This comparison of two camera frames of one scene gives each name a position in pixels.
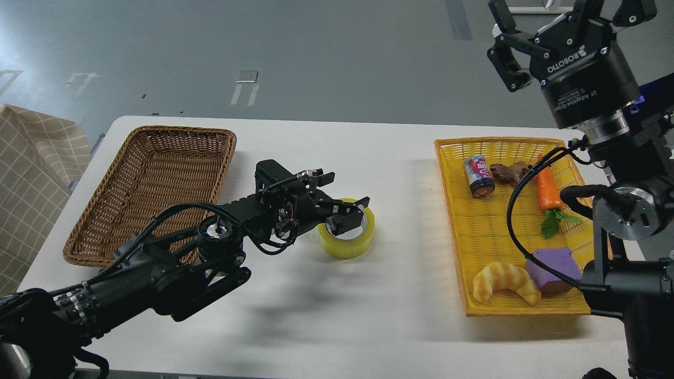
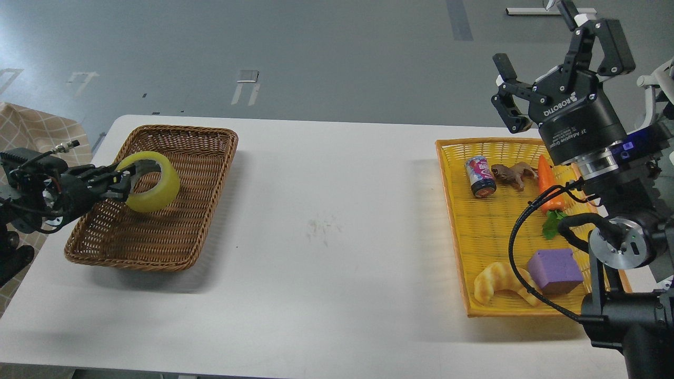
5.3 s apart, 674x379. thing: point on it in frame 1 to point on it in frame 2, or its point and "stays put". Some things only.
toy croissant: [498, 276] stays put
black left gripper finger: [344, 219] to [121, 190]
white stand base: [541, 10] stays put
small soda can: [479, 177] stays put
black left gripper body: [305, 206] to [82, 187]
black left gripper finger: [339, 207] to [142, 167]
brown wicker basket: [162, 186] stays put
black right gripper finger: [631, 12] to [618, 57]
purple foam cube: [560, 259] stays put
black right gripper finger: [510, 57] to [514, 118]
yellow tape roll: [353, 243] to [165, 194]
